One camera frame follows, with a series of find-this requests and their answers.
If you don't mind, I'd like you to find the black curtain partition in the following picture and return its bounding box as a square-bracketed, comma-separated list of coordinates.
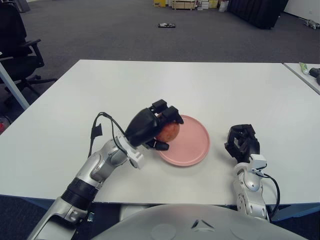
[226, 0, 290, 30]

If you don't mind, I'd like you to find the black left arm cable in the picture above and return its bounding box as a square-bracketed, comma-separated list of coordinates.
[87, 111, 131, 161]

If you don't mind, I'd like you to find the wooden crate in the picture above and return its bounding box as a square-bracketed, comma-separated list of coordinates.
[171, 0, 196, 11]

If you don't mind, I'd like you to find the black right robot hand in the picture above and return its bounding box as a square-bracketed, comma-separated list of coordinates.
[224, 123, 261, 165]

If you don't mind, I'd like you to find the green-white tube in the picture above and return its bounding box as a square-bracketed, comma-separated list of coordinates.
[299, 62, 311, 75]

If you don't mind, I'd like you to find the grey cabinet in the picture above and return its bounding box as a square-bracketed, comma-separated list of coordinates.
[17, 0, 31, 12]

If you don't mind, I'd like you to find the white neighbouring table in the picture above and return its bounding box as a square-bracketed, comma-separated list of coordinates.
[282, 62, 320, 96]

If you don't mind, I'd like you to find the grey robot torso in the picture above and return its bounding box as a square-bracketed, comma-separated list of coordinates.
[91, 203, 302, 240]

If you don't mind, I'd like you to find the dark grey power tool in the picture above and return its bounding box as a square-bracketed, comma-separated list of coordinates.
[309, 67, 320, 86]

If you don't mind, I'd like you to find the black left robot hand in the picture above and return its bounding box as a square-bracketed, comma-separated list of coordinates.
[124, 99, 185, 152]

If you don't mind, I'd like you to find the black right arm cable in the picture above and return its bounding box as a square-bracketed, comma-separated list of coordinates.
[257, 171, 281, 216]

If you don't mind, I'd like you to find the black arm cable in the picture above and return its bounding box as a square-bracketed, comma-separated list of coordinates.
[257, 171, 281, 216]
[87, 111, 131, 161]

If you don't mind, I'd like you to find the red-yellow apple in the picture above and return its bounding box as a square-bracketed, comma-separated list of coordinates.
[156, 119, 181, 143]

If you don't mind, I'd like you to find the pink round plate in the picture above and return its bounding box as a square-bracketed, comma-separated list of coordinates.
[159, 114, 211, 167]

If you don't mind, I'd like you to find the grey slanted desk leg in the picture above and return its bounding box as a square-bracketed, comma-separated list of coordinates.
[0, 59, 30, 111]

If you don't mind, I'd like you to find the blue-grey table frame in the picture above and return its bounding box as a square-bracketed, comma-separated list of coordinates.
[0, 193, 320, 223]

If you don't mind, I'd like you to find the black office chair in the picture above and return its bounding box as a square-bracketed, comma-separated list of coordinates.
[0, 2, 58, 106]

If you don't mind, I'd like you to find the red object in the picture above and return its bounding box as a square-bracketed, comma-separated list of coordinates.
[0, 116, 12, 135]

